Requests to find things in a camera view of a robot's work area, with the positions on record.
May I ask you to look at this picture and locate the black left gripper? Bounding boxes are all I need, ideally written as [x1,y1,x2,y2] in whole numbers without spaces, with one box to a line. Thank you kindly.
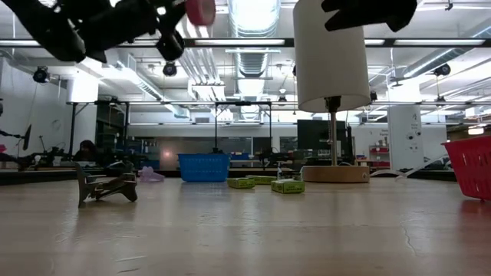
[61,0,188,64]

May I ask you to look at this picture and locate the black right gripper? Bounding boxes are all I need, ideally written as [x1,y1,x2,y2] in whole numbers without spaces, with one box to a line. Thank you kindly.
[321,0,418,33]

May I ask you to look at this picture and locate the red tape roll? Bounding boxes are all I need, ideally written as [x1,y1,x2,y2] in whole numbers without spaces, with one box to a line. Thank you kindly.
[185,0,217,27]

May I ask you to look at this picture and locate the small stapler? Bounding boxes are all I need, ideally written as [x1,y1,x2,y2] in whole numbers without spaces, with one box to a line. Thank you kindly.
[276,166,303,182]

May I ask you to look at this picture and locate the purple staple remover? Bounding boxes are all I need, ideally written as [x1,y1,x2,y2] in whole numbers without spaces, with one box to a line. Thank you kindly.
[138,166,166,183]

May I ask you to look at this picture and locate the green staple box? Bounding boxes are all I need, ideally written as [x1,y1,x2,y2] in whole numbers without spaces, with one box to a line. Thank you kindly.
[245,175,278,186]
[270,179,307,195]
[226,176,256,189]

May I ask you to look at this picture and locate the wooden model piece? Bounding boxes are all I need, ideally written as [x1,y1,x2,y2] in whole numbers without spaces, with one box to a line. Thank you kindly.
[75,163,138,210]

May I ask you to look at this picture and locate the black overhead beam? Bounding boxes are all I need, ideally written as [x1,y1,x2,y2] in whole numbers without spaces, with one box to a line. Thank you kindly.
[0,37,491,48]

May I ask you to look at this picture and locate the white shade table lamp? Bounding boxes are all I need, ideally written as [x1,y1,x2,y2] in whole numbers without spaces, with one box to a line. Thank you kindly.
[292,0,372,184]

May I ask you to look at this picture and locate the red shelf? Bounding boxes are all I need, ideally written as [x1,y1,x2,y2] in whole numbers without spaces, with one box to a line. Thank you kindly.
[367,144,391,168]

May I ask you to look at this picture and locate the blue plastic basket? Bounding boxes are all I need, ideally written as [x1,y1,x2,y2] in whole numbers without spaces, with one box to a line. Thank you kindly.
[177,153,232,183]

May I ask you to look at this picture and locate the person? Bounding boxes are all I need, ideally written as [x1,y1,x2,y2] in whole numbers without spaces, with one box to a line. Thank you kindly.
[74,140,99,162]

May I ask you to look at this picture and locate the red plastic basket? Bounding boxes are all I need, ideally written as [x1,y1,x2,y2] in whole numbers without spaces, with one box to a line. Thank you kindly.
[440,134,491,202]

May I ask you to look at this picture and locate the black background rig frame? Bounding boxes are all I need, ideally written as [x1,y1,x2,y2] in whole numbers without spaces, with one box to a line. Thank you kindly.
[67,99,274,169]

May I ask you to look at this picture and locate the white lamp cable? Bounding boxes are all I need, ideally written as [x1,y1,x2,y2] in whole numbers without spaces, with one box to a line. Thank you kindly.
[370,153,453,178]

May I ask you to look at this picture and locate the black aluminium table frame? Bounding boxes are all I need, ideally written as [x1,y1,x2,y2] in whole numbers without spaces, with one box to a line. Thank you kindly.
[0,167,461,186]

